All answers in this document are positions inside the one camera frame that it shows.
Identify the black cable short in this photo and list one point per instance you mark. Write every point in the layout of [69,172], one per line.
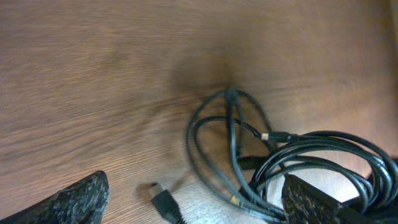
[165,204]

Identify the black cable long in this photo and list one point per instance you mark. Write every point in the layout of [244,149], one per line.
[261,158]

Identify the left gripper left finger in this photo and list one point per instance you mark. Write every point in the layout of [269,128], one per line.
[83,202]

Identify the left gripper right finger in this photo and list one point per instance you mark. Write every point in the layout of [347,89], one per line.
[304,203]

